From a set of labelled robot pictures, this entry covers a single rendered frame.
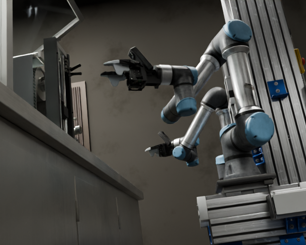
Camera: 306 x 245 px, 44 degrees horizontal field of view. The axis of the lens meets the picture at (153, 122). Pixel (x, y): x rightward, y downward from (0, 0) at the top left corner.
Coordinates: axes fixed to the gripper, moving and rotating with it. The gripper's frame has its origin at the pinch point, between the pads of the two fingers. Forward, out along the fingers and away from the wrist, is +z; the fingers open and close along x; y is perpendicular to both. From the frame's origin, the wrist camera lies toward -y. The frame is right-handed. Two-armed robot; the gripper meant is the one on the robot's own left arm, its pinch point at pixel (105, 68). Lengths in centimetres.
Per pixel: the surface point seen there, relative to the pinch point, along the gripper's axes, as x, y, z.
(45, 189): -27, 53, 25
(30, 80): 25.2, -10.7, 24.7
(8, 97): -49, 43, 32
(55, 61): 12.0, -10.9, 16.0
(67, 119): 24.8, 7.7, 11.2
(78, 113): 291, -144, -41
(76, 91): 287, -173, -41
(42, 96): 34.9, -9.1, 19.6
